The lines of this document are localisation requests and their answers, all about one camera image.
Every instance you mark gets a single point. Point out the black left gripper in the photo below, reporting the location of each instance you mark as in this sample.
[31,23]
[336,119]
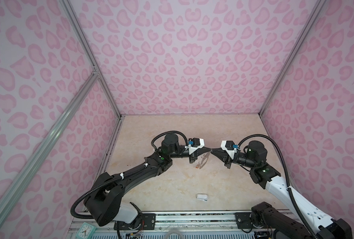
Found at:
[203,150]

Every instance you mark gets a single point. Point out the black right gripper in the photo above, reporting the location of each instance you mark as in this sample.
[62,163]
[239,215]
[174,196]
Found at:
[224,156]

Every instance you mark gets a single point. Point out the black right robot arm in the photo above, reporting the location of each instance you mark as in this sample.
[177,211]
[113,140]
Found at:
[313,223]

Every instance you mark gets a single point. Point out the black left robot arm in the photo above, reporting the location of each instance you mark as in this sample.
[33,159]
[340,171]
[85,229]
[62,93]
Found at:
[104,201]

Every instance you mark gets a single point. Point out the small white plastic object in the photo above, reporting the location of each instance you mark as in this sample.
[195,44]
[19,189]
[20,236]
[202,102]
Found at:
[202,197]

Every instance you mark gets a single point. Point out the teal box corner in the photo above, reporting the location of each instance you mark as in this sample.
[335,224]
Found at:
[293,234]

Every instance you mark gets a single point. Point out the teal alarm clock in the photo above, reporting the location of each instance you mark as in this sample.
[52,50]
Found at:
[86,231]

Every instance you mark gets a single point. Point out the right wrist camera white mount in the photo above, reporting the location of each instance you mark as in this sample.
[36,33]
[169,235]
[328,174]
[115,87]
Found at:
[229,147]

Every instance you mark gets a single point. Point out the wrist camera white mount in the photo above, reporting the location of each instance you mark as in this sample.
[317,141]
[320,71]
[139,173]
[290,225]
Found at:
[229,147]
[194,144]

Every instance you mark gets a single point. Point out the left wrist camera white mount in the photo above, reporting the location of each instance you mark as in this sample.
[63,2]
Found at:
[194,144]

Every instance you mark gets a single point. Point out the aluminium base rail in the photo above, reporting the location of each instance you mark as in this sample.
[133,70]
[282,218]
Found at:
[186,225]

